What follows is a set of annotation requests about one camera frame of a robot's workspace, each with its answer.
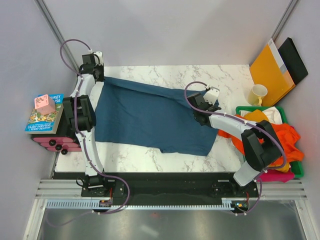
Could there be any white t shirt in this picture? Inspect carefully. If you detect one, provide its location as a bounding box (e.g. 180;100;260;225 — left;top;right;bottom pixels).
262;106;283;125

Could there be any black flat box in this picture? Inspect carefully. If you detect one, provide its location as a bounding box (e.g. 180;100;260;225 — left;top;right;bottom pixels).
278;37;309;85

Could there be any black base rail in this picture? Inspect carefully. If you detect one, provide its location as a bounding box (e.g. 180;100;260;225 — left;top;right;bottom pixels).
91;172;259;205

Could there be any white cable duct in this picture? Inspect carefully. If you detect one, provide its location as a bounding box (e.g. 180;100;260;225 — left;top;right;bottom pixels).
46;198;241;211

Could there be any yellow mug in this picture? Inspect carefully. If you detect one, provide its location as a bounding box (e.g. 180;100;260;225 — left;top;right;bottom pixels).
247;84;268;106

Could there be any pink dice cube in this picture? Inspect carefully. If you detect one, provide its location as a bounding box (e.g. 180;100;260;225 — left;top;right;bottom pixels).
34;94;56;115

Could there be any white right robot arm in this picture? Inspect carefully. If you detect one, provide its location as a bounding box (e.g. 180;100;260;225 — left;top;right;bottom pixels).
184;92;286;197

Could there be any pink black dumbbell set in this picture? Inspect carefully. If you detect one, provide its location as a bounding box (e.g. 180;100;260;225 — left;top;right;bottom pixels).
31;134;82;155

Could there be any orange folder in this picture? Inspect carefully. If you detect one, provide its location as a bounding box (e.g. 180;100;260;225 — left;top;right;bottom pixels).
249;39;296;107

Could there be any orange t shirt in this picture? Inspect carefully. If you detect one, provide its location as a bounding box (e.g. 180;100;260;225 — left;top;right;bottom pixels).
218;123;304;173

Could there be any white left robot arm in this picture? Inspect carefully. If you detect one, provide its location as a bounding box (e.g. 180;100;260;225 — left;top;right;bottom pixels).
63;51;110;197

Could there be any pink t shirt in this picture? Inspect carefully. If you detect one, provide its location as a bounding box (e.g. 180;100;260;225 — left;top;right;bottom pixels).
260;169;295;183

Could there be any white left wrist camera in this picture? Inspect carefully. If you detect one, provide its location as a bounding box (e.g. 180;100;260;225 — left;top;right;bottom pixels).
90;51;104;66

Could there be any blue paperback book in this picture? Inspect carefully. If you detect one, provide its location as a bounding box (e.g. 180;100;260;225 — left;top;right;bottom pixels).
24;93;64;135

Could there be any yellow t shirt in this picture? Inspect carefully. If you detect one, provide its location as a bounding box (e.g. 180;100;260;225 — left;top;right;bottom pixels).
243;109;292;174

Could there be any green plastic bin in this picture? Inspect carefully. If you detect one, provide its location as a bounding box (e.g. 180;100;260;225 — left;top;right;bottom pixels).
235;106;304;178

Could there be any blue t shirt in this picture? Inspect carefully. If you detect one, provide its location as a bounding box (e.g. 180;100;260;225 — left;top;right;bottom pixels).
95;77;218;156

